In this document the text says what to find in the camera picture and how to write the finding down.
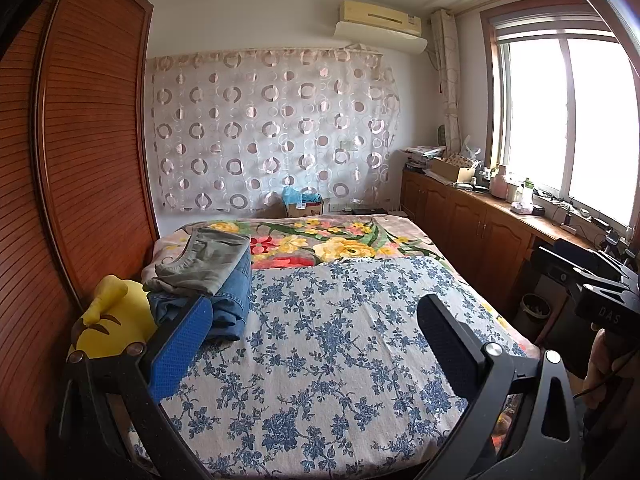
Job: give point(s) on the cardboard box by bed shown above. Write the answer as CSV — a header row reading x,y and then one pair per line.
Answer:
x,y
307,209

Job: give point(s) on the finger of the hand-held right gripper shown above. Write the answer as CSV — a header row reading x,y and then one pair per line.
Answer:
x,y
600,290
565,260

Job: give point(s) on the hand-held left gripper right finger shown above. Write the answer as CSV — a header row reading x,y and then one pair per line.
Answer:
x,y
450,345

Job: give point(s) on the window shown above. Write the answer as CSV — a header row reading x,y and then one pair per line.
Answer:
x,y
560,110

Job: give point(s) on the wooden slatted wardrobe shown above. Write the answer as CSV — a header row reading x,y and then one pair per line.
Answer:
x,y
75,135

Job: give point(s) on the blue floral bed sheet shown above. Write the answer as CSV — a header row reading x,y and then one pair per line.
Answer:
x,y
325,360

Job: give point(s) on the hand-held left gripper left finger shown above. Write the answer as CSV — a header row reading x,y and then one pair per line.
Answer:
x,y
175,350

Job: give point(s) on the pink jug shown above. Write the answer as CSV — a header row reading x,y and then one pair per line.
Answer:
x,y
498,182

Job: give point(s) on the patterned window curtain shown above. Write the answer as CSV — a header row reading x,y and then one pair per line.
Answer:
x,y
447,75

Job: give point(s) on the person's right hand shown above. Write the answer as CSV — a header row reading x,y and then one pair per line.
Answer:
x,y
600,375

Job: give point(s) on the round trash bin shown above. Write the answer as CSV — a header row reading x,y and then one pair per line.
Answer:
x,y
536,310

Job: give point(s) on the stack of papers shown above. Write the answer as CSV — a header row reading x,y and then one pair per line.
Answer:
x,y
424,155

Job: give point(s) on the circle-patterned hanging curtain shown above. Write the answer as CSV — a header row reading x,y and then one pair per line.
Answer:
x,y
270,125

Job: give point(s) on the grey-green pants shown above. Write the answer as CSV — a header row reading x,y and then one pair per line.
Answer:
x,y
200,260

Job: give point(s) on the open cardboard box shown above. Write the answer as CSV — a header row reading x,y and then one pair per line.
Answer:
x,y
452,169

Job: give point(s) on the folded blue jeans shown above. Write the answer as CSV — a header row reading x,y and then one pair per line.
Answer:
x,y
230,305

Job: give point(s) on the wall air conditioner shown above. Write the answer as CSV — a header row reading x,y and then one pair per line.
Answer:
x,y
380,22

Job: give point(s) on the colourful flowered blanket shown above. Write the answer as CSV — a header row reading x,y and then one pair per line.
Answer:
x,y
320,240

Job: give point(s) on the long wooden cabinet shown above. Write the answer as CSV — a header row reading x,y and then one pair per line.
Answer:
x,y
465,220

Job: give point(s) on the blue plastic bag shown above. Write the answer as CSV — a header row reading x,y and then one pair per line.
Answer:
x,y
300,195

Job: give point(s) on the yellow plush toy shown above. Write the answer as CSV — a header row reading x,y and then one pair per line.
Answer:
x,y
112,315

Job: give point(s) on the flat black device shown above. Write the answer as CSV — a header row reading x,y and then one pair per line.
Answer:
x,y
369,211

